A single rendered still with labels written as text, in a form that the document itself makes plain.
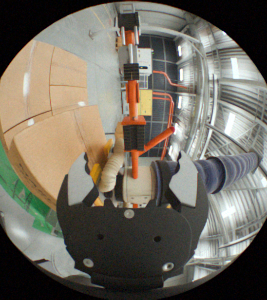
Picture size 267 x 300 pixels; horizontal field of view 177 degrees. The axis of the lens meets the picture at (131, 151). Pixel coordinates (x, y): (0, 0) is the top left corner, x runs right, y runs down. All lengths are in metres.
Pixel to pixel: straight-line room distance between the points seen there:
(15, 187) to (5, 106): 0.79
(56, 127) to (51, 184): 0.13
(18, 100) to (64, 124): 0.46
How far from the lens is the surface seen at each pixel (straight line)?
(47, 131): 0.22
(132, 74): 0.21
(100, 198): 0.29
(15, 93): 0.65
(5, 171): 1.14
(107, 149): 0.36
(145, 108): 7.55
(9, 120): 0.60
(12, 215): 1.28
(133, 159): 0.27
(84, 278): 0.30
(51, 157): 0.22
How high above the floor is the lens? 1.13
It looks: 3 degrees down
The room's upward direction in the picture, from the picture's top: 90 degrees clockwise
